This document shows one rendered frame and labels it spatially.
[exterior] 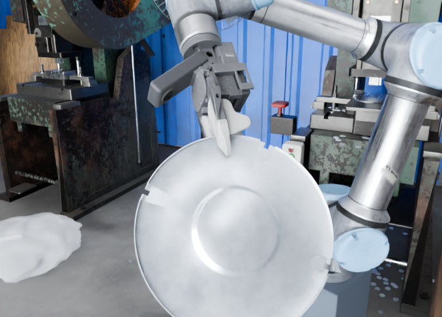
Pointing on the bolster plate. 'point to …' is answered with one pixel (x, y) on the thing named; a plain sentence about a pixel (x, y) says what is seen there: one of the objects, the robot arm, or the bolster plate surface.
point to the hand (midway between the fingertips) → (221, 151)
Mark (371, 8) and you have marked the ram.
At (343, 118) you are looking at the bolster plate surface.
